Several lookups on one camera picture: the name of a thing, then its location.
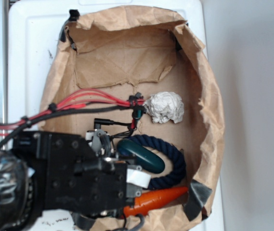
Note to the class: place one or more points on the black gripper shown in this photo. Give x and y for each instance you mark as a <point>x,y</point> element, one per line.
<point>69,174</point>

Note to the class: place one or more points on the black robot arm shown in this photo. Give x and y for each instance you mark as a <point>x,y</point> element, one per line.
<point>17,193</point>

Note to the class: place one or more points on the brown paper bag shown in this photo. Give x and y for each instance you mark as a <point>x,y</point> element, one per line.
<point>130,49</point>

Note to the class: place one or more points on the orange toy carrot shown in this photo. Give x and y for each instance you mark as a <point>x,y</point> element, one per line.
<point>153,200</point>

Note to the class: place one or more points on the dark green oval case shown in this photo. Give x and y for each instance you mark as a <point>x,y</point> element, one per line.
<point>144,157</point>

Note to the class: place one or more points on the crumpled white paper ball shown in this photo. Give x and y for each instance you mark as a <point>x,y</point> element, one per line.
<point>165,106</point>

